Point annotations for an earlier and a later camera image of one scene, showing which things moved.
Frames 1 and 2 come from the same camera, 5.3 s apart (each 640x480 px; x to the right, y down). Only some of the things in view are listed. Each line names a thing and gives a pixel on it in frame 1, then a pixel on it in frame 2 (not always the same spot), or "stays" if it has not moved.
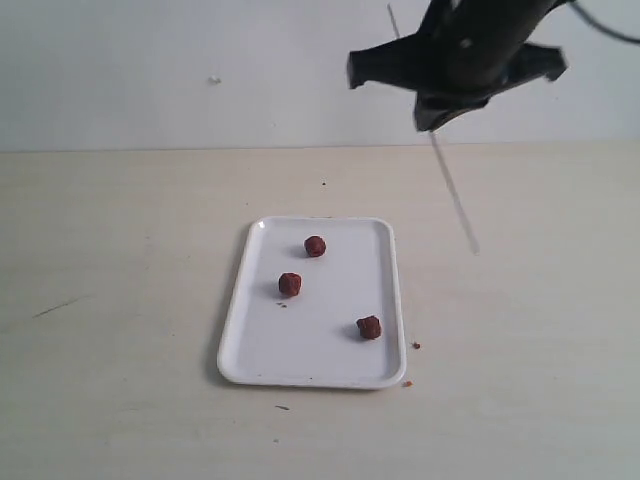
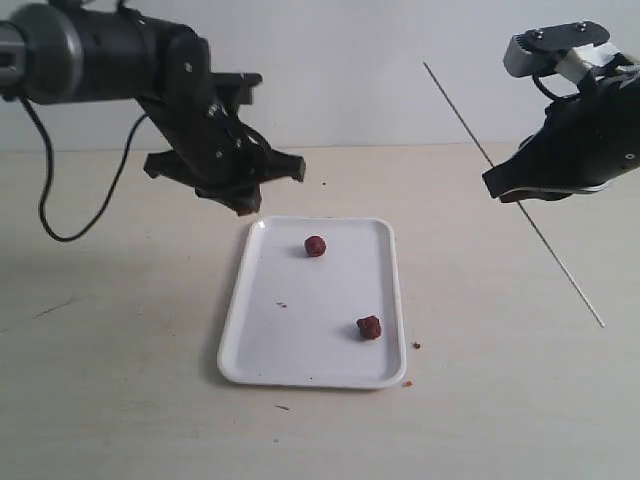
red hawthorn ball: x=369 y=327 stays
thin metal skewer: x=445 y=172 → x=519 y=201
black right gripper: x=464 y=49 → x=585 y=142
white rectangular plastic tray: x=315 y=301 stays
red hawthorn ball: x=315 y=246 stays
